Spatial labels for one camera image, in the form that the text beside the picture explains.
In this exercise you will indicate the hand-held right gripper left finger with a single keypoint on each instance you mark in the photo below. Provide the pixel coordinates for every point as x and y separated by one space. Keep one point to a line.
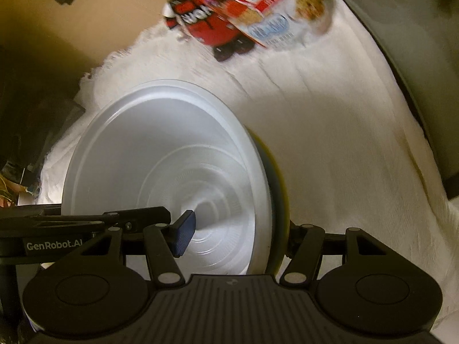
184 234

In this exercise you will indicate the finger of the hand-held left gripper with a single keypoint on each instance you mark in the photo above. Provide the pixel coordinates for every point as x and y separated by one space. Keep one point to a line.
143 216

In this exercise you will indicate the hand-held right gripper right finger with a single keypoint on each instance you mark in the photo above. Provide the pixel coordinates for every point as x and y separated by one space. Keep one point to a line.
304 245

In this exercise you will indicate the white foam bowl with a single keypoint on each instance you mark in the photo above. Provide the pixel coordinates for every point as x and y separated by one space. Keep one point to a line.
161 172

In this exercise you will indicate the white fluffy blanket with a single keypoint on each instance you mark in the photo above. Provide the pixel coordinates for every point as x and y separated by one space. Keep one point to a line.
340 132

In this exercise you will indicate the red black robot figurine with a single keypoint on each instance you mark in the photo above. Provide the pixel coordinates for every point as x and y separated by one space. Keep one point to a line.
204 21

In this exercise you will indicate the red cereal bag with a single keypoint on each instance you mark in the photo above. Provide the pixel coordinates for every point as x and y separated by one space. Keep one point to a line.
272 3

